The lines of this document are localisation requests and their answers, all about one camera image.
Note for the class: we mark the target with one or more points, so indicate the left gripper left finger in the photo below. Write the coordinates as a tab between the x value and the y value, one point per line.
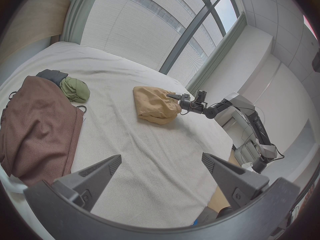
90	179

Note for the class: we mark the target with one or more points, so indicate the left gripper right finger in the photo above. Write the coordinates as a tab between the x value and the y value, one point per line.
237	184

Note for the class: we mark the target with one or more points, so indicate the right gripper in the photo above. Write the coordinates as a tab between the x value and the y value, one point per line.
185	102

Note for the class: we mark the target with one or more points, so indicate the tan shorts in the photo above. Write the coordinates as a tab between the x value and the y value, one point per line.
152	104

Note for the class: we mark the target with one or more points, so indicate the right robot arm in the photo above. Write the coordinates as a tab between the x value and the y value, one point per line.
240	100

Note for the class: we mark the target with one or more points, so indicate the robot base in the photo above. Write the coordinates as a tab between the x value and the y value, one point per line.
247	146

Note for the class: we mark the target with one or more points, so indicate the grey-green curtain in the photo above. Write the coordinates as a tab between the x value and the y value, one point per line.
75	21
212	59

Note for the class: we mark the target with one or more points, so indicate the brown garment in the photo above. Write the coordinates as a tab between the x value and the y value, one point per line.
37	129

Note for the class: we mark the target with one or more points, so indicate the window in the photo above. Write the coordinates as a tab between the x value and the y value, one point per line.
130	21

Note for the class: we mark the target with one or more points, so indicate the green garment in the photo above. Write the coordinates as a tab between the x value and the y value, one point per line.
76	91

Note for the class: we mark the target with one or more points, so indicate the black garment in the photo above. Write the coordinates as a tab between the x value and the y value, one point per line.
51	75

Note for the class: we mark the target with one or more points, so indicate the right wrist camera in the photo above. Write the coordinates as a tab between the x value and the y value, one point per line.
201	95

